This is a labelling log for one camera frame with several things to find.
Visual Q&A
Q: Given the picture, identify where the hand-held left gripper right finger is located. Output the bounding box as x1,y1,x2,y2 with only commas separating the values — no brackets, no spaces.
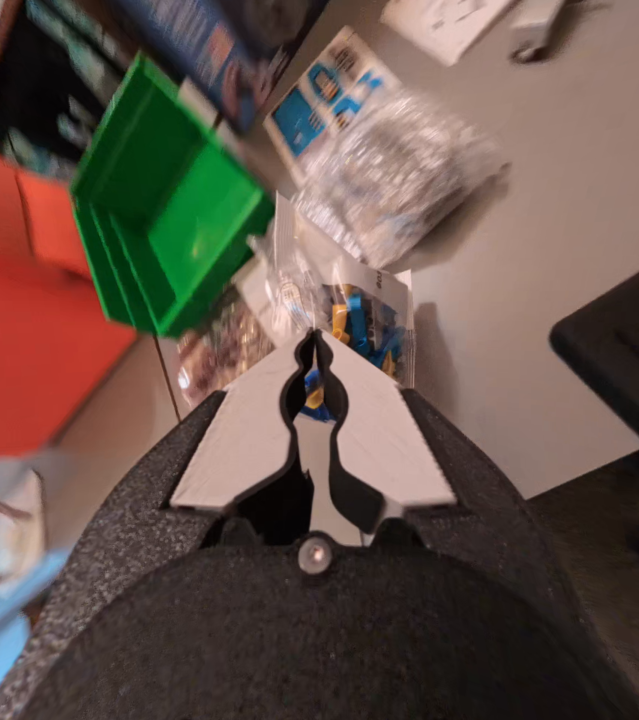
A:
315,329,458,535

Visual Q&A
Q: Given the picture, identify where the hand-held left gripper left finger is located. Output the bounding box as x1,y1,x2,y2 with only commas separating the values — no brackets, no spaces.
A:
170,329,316,535

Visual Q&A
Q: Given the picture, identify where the clear bag with white label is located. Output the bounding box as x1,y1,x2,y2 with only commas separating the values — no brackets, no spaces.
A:
246,191,415,423

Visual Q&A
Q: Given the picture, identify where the grey desk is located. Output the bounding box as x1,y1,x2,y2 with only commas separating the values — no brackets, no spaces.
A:
44,0,639,535

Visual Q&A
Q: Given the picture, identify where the crumpled clear plastic bag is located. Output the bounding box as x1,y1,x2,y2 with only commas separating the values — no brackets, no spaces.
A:
291,93,512,268
175,284,275,408

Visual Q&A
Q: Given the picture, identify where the green plastic bin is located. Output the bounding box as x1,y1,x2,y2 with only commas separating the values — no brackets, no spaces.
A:
69,51,275,339

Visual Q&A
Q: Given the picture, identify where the orange plastic bin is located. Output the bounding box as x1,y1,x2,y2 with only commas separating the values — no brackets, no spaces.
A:
0,132,140,462

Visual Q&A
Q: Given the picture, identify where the black perforated panel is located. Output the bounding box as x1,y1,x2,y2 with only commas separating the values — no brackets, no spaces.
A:
549,261,639,462

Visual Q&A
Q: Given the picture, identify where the blue sticker sheet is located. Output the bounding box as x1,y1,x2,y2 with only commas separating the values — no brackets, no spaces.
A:
263,25,405,186

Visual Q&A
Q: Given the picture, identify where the dark blue toy box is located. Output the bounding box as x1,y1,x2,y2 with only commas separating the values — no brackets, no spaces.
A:
106,0,332,133

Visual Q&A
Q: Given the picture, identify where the open instruction booklet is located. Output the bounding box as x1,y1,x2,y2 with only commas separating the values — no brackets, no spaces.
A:
380,0,520,67

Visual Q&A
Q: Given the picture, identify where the grey brick panel assembly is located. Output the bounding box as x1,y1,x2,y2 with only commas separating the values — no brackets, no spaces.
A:
510,0,573,64

